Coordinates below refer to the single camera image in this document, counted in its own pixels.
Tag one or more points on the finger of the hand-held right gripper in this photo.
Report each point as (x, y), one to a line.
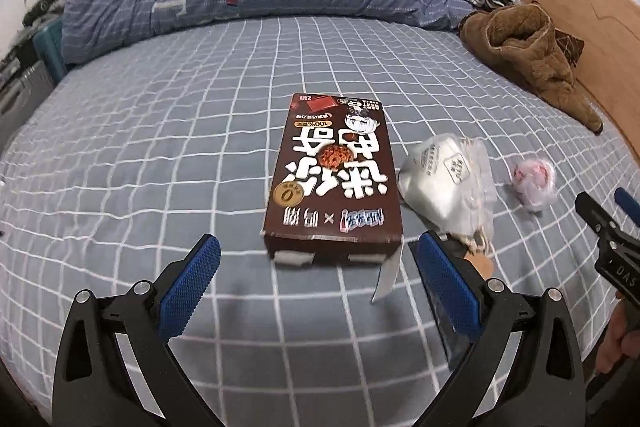
(600, 222)
(629, 204)

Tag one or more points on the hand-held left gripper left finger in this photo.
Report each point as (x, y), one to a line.
(190, 292)

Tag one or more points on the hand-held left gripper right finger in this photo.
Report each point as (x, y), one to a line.
(447, 287)

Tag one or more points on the brown snack box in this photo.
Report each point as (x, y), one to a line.
(325, 187)

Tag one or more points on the person's right hand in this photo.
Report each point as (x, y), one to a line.
(610, 337)

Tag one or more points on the brown paper tag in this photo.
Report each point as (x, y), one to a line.
(480, 264)

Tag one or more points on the crumpled pink white wrapper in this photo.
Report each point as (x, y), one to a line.
(532, 179)

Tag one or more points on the packaged white face mask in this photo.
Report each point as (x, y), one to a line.
(440, 187)

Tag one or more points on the grey grid bed sheet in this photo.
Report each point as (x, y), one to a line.
(150, 157)

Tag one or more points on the dark brown patterned cloth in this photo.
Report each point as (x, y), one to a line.
(570, 49)

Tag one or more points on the brown plush garment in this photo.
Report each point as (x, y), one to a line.
(525, 42)

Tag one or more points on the grey suitcase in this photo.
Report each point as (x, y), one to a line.
(25, 92)

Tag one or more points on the teal stool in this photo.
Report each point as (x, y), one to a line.
(50, 52)

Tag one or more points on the wooden bed frame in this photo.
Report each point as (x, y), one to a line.
(590, 7)

